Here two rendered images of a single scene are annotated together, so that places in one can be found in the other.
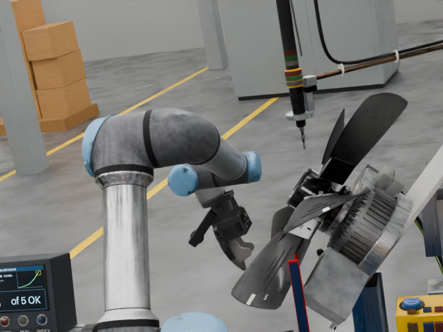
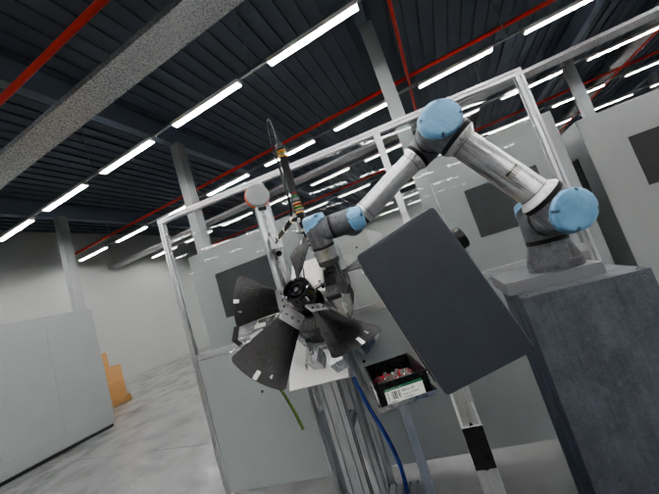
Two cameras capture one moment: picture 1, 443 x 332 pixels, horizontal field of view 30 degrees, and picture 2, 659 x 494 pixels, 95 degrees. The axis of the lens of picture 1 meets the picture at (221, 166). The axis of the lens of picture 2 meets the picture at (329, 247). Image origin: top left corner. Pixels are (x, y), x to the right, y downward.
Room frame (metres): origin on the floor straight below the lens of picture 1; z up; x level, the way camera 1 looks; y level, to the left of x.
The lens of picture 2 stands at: (2.07, 1.02, 1.21)
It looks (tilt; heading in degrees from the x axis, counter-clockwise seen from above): 6 degrees up; 266
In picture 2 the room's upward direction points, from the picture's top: 18 degrees counter-clockwise
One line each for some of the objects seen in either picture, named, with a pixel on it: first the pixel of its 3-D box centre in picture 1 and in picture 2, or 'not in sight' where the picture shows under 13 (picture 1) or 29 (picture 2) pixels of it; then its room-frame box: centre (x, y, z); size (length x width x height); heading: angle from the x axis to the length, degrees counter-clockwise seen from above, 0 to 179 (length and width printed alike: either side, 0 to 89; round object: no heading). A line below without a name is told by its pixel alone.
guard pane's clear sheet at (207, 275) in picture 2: not in sight; (338, 231); (1.86, -0.91, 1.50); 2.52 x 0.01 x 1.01; 164
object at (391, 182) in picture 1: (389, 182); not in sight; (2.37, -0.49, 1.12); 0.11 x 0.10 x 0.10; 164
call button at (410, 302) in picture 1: (411, 304); not in sight; (1.65, -0.36, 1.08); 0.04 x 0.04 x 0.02
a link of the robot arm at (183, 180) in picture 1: (193, 174); (347, 222); (1.93, 0.07, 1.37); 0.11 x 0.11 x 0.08; 76
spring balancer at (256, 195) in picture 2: not in sight; (257, 196); (2.30, -0.90, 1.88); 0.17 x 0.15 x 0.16; 164
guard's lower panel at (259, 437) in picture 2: not in sight; (387, 385); (1.86, -0.91, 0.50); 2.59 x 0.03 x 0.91; 164
